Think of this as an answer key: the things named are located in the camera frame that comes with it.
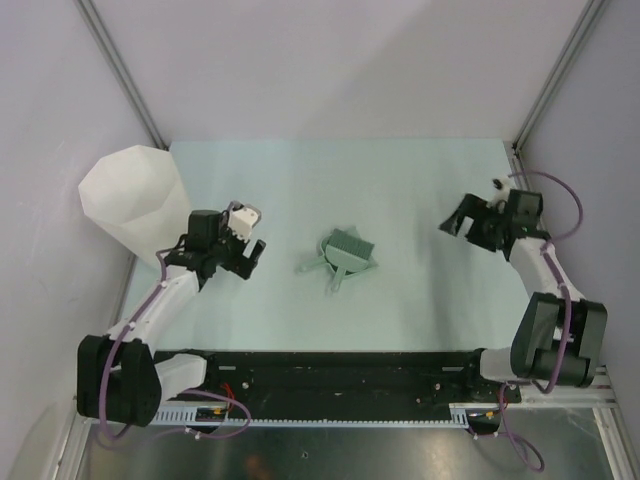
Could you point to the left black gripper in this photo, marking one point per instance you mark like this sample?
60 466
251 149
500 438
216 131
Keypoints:
241 264

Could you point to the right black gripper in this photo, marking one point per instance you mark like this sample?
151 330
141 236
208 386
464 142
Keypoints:
474 207

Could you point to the green hand brush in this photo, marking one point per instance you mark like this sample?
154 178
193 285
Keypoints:
348 254

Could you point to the green plastic dustpan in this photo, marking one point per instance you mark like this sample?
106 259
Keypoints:
320 261

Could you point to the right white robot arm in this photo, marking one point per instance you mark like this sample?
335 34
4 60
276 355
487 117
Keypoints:
559 338

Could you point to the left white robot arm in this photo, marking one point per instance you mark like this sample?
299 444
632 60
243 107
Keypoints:
118 378

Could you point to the white translucent waste bin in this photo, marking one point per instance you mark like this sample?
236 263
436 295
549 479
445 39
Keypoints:
137 196

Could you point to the aluminium cross extrusion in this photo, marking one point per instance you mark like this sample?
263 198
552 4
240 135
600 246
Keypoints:
599 394

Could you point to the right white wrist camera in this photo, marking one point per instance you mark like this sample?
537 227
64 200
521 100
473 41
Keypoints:
502 188

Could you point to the right aluminium frame post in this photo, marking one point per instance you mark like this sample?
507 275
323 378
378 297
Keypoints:
575 43

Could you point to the aluminium frame post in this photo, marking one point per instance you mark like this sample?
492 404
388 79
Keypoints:
114 60
575 43

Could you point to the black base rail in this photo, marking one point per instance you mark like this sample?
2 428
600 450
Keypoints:
349 386

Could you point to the grey slotted cable duct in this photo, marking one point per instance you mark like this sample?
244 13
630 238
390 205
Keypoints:
183 416

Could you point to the left aluminium frame post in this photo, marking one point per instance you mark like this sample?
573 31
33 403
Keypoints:
114 60

